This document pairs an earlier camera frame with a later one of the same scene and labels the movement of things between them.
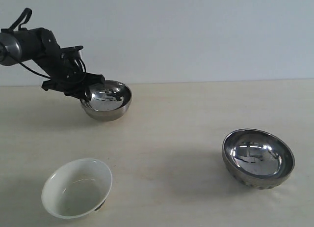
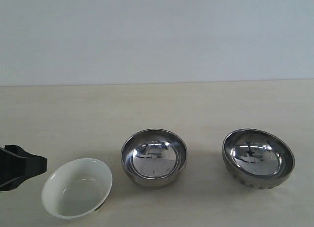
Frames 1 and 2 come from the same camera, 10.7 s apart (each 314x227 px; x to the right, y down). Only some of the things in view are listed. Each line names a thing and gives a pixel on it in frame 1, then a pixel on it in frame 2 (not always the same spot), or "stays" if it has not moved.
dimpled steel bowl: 257,158 stays
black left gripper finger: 90,78 → 15,162
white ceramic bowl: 77,188 stays
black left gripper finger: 69,89 → 14,183
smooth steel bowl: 108,101 → 154,159
